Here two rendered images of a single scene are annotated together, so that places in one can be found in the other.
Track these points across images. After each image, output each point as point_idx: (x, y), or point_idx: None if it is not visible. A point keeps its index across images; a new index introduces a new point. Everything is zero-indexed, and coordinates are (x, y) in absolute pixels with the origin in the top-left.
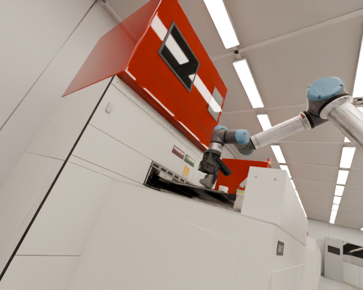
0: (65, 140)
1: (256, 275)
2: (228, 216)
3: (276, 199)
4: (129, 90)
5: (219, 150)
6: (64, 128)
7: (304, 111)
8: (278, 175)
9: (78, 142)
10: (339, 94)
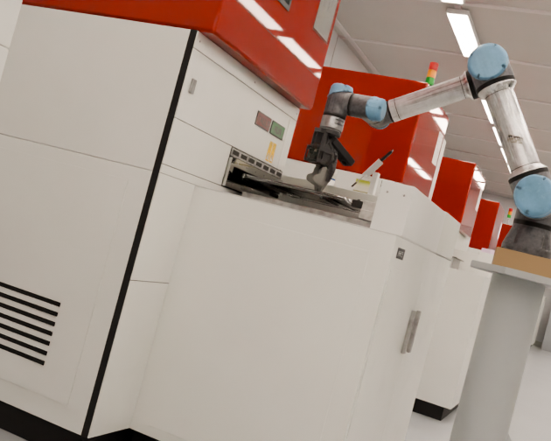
0: (127, 135)
1: (379, 270)
2: (359, 231)
3: (402, 213)
4: (211, 45)
5: (338, 129)
6: (102, 107)
7: (469, 73)
8: (408, 192)
9: (167, 146)
10: (499, 77)
